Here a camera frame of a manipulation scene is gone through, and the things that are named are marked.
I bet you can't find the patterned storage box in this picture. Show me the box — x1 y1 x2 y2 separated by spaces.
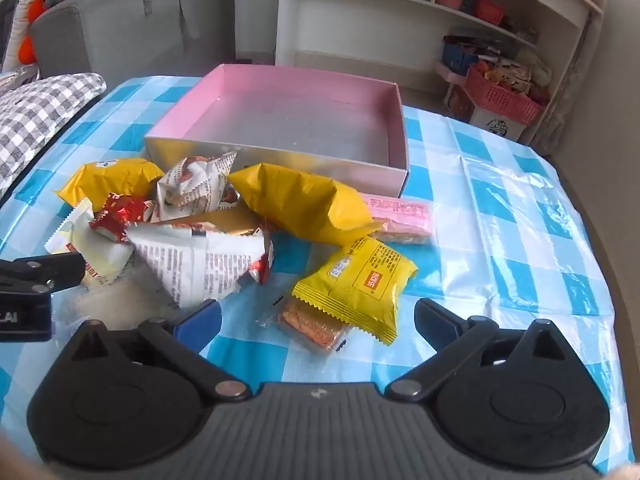
444 82 476 123

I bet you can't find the red candy packet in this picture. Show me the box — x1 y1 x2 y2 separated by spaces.
89 194 157 245

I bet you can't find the grey sofa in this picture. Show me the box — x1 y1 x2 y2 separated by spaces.
0 0 238 91

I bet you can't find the blue box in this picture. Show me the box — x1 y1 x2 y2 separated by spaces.
441 40 481 73

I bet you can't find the clear packet of orange wafers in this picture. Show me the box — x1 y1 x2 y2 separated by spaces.
255 295 353 357

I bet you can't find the pink snack packet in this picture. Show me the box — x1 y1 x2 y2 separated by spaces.
357 192 435 247

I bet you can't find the white printed pecan packet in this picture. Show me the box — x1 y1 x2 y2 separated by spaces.
125 220 275 309
156 150 241 222

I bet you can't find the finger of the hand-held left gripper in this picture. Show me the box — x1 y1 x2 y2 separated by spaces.
0 252 86 293

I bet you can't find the pink cardboard box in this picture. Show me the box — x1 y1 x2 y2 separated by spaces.
144 63 412 198

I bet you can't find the grey checked cushion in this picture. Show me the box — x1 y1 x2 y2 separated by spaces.
0 72 107 196

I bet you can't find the orange plush toy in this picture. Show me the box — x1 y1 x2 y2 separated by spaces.
17 0 51 66

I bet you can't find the large yellow snack packet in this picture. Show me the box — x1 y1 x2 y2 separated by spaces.
55 157 166 208
227 162 387 247

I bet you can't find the white bookshelf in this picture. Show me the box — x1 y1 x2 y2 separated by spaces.
274 0 606 153

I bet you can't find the small red basket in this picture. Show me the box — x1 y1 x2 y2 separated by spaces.
472 0 505 26

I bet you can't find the white cutout storage box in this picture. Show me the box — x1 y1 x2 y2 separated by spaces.
470 100 528 143

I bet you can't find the blue checked plastic tablecloth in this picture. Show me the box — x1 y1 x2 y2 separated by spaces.
0 75 631 466

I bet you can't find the red white snack packet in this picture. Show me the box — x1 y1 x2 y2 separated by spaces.
239 240 275 288

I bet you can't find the pale yellow white packet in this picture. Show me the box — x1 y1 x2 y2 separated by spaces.
44 199 136 288

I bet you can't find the pink plastic tray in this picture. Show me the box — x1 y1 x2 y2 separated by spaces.
434 60 471 86

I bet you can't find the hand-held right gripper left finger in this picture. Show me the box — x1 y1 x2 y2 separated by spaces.
67 299 251 403

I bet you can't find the large pink plastic basket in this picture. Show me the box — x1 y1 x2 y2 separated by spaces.
464 66 546 127

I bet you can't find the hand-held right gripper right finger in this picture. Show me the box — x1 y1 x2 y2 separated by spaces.
387 297 571 403

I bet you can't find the small yellow printed packet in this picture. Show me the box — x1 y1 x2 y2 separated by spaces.
291 236 420 347

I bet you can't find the pile of colourful packets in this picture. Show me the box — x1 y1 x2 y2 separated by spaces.
475 55 553 106

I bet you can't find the orange gold snack packet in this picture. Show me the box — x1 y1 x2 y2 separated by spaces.
192 207 263 237

